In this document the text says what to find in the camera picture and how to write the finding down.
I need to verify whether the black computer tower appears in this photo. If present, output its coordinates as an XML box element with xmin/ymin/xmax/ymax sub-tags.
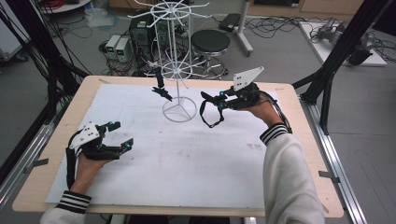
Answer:
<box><xmin>129</xmin><ymin>20</ymin><xmax>157</xmax><ymax>62</ymax></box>

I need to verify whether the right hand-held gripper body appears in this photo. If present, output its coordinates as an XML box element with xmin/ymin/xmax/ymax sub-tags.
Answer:
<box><xmin>229</xmin><ymin>65</ymin><xmax>265</xmax><ymax>111</ymax></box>

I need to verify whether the grey metal bracket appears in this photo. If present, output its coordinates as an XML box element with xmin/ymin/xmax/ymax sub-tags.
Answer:
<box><xmin>23</xmin><ymin>158</ymin><xmax>50</xmax><ymax>175</ymax></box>
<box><xmin>318</xmin><ymin>170</ymin><xmax>341</xmax><ymax>185</ymax></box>

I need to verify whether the navy bow tie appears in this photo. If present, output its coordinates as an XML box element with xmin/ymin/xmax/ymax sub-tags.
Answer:
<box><xmin>151</xmin><ymin>66</ymin><xmax>173</xmax><ymax>102</ymax></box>

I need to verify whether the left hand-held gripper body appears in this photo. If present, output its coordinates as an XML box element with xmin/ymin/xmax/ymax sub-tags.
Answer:
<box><xmin>68</xmin><ymin>121</ymin><xmax>120</xmax><ymax>161</ymax></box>

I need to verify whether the white floor board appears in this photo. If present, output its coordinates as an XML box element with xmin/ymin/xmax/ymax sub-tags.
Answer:
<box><xmin>299</xmin><ymin>20</ymin><xmax>389</xmax><ymax>68</ymax></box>

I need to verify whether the grey power supply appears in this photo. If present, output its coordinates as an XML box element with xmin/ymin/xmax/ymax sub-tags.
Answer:
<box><xmin>115</xmin><ymin>37</ymin><xmax>132</xmax><ymax>63</ymax></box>
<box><xmin>105</xmin><ymin>35</ymin><xmax>121</xmax><ymax>57</ymax></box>

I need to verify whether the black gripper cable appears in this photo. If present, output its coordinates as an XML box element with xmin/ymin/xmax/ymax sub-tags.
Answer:
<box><xmin>64</xmin><ymin>130</ymin><xmax>79</xmax><ymax>190</ymax></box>
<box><xmin>260</xmin><ymin>90</ymin><xmax>293</xmax><ymax>134</ymax></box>

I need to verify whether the black power adapter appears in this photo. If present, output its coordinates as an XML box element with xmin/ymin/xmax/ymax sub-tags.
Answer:
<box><xmin>219</xmin><ymin>12</ymin><xmax>242</xmax><ymax>32</ymax></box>

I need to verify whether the black metal frame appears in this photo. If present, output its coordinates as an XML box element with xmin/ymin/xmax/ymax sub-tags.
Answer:
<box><xmin>292</xmin><ymin>0</ymin><xmax>385</xmax><ymax>135</ymax></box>
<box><xmin>6</xmin><ymin>0</ymin><xmax>82</xmax><ymax>126</ymax></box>

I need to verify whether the person's right hand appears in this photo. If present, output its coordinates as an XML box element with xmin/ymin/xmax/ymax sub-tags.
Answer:
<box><xmin>246</xmin><ymin>94</ymin><xmax>283</xmax><ymax>128</ymax></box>

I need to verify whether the light wooden cabinet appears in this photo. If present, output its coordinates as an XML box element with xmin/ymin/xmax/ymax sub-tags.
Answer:
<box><xmin>247</xmin><ymin>0</ymin><xmax>366</xmax><ymax>18</ymax></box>

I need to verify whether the white table mat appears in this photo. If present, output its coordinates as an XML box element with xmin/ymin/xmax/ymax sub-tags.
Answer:
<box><xmin>45</xmin><ymin>83</ymin><xmax>281</xmax><ymax>210</ymax></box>

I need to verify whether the round white table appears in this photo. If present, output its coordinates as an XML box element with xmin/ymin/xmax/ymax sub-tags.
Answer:
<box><xmin>39</xmin><ymin>0</ymin><xmax>93</xmax><ymax>15</ymax></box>

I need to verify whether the white wire display rack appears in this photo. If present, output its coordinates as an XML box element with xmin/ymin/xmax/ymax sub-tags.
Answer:
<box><xmin>127</xmin><ymin>0</ymin><xmax>213</xmax><ymax>123</ymax></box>

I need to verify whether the clear plastic bag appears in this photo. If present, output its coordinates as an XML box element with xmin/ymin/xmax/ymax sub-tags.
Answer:
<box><xmin>84</xmin><ymin>7</ymin><xmax>120</xmax><ymax>30</ymax></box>

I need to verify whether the person's left hand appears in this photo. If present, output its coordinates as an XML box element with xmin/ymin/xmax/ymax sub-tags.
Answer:
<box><xmin>70</xmin><ymin>152</ymin><xmax>110</xmax><ymax>194</ymax></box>

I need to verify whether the aluminium rail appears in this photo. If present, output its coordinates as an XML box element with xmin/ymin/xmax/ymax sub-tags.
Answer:
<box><xmin>0</xmin><ymin>122</ymin><xmax>64</xmax><ymax>204</ymax></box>
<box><xmin>299</xmin><ymin>95</ymin><xmax>369</xmax><ymax>224</ymax></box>

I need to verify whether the black round stool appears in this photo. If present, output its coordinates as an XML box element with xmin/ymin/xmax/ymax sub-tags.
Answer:
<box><xmin>190</xmin><ymin>29</ymin><xmax>232</xmax><ymax>80</ymax></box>

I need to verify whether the white-legged desk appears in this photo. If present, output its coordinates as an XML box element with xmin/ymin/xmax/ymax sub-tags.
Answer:
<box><xmin>234</xmin><ymin>0</ymin><xmax>255</xmax><ymax>58</ymax></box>

